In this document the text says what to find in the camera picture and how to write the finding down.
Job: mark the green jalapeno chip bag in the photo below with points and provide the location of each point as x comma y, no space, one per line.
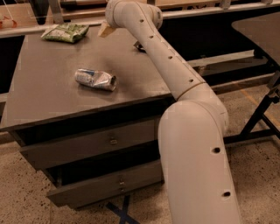
68,33

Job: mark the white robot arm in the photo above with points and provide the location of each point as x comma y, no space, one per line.
197,176

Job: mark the crushed silver redbull can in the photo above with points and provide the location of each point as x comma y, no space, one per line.
96,79

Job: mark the dark snack bar wrapper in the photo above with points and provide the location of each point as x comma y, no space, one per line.
139,47

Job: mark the grey drawer cabinet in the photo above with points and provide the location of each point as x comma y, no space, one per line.
45,102

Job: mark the orange white object on shelf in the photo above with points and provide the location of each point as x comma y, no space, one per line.
7,23

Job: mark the upper grey drawer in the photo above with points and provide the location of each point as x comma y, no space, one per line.
89,144

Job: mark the grey drawer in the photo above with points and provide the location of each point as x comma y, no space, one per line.
89,144
104,187

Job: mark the lower grey drawer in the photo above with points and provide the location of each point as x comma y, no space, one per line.
104,187

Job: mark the grey side table top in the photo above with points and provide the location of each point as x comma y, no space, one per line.
264,31

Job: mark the black metal table stand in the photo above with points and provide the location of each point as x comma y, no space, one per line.
247,133

